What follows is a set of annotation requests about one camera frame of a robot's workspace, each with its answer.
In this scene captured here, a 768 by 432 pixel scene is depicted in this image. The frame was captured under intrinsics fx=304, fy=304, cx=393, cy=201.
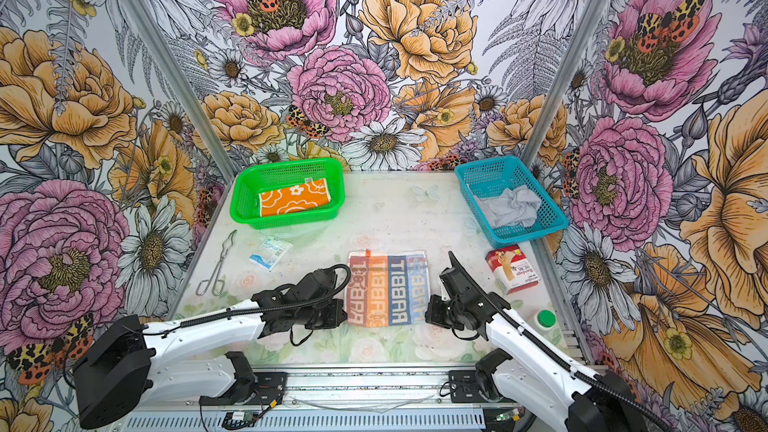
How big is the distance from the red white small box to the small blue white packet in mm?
669

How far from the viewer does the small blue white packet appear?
0.98 m

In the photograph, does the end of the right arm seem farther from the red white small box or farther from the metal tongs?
the metal tongs

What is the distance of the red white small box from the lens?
91 centimetres
